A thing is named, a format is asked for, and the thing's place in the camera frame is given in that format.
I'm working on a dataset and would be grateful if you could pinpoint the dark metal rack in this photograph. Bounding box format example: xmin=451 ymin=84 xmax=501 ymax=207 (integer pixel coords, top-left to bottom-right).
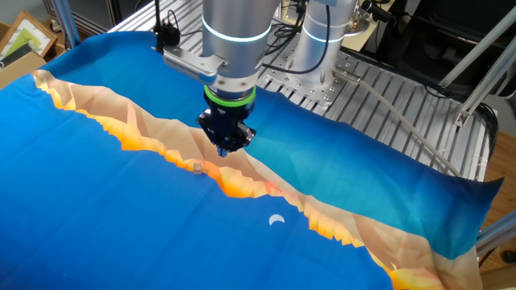
xmin=42 ymin=0 xmax=160 ymax=37

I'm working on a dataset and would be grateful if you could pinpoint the blue and orange tablecloth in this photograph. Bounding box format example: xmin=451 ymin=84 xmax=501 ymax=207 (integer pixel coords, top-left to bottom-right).
xmin=0 ymin=31 xmax=504 ymax=290

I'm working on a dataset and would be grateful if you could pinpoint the grey hose with metal connector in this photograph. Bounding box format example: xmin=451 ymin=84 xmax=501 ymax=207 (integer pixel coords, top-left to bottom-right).
xmin=332 ymin=66 xmax=463 ymax=178

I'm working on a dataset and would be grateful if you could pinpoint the thick black cable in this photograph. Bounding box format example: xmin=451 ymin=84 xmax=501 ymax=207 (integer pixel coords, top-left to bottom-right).
xmin=477 ymin=102 xmax=501 ymax=170

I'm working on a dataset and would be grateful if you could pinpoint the wooden picture frame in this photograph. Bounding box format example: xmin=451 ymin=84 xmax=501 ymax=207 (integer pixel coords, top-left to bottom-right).
xmin=0 ymin=10 xmax=58 ymax=61

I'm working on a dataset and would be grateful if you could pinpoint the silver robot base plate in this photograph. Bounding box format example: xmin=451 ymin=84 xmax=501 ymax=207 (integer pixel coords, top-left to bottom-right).
xmin=257 ymin=48 xmax=358 ymax=106

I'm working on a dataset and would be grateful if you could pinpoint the silver aluminium frame bar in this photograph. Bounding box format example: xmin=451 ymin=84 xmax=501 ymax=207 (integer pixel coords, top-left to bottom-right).
xmin=475 ymin=209 xmax=516 ymax=255
xmin=438 ymin=6 xmax=516 ymax=89
xmin=454 ymin=42 xmax=516 ymax=128

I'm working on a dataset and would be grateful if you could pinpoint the black cylindrical device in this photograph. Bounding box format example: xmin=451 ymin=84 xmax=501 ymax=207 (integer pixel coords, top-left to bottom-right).
xmin=360 ymin=0 xmax=398 ymax=24

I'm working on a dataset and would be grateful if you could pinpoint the large black case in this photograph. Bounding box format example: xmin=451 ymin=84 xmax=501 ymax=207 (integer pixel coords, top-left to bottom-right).
xmin=377 ymin=0 xmax=516 ymax=97

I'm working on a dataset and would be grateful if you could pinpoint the green flange adapter ring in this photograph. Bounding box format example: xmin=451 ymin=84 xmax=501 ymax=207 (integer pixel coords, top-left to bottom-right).
xmin=203 ymin=85 xmax=258 ymax=109

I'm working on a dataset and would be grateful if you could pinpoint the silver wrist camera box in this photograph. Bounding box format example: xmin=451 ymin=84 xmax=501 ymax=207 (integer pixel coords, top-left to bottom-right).
xmin=162 ymin=43 xmax=229 ymax=86

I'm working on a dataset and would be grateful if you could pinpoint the tangled black cable bundle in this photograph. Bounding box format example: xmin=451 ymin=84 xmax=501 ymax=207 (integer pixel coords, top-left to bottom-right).
xmin=273 ymin=15 xmax=310 ymax=44

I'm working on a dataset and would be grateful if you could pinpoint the brown cardboard box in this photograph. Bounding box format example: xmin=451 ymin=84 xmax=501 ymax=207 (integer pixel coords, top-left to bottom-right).
xmin=0 ymin=51 xmax=48 ymax=90

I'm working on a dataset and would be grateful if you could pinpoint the black camera cable plug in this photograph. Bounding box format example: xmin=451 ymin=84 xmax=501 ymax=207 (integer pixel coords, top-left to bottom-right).
xmin=152 ymin=0 xmax=181 ymax=53

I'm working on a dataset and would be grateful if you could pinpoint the long looping black cable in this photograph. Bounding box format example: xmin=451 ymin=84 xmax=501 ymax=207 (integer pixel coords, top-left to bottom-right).
xmin=260 ymin=0 xmax=332 ymax=76

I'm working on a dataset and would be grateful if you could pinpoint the blue aluminium frame post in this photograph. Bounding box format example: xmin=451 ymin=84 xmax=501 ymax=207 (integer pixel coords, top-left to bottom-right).
xmin=51 ymin=0 xmax=82 ymax=50

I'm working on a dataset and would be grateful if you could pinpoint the light brown cardboard piece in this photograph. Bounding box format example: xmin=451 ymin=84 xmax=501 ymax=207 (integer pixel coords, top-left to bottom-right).
xmin=480 ymin=263 xmax=516 ymax=290

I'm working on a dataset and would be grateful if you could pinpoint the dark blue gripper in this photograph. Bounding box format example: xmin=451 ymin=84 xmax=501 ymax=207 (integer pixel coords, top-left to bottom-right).
xmin=195 ymin=101 xmax=258 ymax=158

